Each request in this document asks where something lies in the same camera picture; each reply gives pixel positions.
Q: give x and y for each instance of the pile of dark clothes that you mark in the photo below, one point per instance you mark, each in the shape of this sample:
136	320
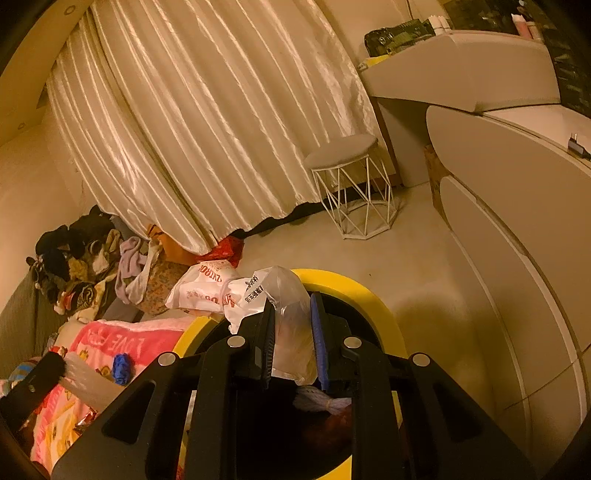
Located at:
75	267

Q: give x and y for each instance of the orange cloth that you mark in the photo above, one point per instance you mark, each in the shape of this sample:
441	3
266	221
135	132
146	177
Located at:
174	252

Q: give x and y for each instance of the dark cosmetic bag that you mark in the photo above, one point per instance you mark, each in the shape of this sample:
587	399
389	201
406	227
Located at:
390	40

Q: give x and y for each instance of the blue wrapper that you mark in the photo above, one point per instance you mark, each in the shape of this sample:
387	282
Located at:
122	369

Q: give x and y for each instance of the yellow rimmed trash bin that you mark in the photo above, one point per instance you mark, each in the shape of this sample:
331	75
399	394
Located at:
365	299

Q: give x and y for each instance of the red plastic bag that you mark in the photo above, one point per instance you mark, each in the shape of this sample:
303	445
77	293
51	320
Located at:
229	249

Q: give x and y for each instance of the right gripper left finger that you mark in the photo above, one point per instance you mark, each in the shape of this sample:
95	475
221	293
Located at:
176	413

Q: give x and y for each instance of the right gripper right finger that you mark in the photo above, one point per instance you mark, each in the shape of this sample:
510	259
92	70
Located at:
411	420

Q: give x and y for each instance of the black storage box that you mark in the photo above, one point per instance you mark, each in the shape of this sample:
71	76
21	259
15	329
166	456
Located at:
571	68

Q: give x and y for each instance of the pink football bear blanket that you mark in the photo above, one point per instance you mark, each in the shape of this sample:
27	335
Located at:
97	345

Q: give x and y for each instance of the cream satin curtain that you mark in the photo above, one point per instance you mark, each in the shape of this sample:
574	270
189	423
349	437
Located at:
196	116

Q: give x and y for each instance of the red shiny wrapper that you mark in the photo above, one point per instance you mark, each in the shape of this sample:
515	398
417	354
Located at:
82	425

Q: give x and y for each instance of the lilac garment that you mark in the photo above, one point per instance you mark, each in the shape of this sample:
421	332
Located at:
134	269

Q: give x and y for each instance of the white wire frame stool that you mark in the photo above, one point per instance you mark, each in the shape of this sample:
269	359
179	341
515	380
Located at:
353	183

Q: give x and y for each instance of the white vanity dresser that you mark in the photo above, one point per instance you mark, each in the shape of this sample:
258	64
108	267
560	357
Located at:
515	193

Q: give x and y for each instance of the patterned laundry basket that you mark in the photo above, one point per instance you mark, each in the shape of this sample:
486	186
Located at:
162	278

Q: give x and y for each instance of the white plastic trash bag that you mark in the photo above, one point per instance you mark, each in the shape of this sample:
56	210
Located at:
216	287

